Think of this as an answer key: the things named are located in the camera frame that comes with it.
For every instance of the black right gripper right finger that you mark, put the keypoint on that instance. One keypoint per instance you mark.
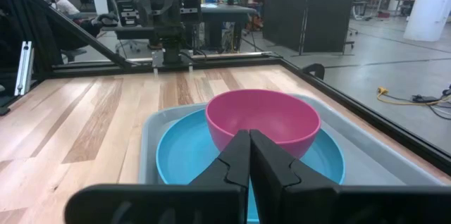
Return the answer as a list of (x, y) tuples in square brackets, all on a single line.
[(317, 204)]

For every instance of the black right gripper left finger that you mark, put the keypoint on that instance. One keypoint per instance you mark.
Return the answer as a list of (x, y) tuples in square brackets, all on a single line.
[(158, 204)]

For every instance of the teal blue plate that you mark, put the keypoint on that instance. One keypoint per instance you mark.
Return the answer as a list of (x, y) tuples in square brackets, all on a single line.
[(183, 153)]

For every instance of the pink bowl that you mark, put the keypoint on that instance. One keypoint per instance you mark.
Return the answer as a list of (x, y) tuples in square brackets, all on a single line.
[(264, 111)]

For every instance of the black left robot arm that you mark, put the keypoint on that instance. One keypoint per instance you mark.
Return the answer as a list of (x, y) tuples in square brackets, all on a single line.
[(172, 51)]

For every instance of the grey plastic tray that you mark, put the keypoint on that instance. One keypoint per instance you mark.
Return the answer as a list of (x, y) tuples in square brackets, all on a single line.
[(370, 167)]

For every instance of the black office chair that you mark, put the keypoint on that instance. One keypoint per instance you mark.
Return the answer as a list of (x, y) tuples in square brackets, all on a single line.
[(128, 12)]

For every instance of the black desk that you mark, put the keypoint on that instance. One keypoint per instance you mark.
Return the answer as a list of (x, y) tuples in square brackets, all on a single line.
[(225, 12)]

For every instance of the black partition panel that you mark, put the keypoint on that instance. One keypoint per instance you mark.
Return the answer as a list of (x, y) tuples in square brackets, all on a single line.
[(310, 5)]

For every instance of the silver aluminium profile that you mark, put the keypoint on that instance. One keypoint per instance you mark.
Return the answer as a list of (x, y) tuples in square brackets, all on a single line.
[(24, 69)]

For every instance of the black aluminium table frame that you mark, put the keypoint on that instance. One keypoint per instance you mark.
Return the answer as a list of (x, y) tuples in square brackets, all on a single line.
[(387, 129)]

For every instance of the black frame clamp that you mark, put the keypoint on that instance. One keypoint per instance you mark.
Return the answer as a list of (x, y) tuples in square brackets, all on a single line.
[(313, 70)]

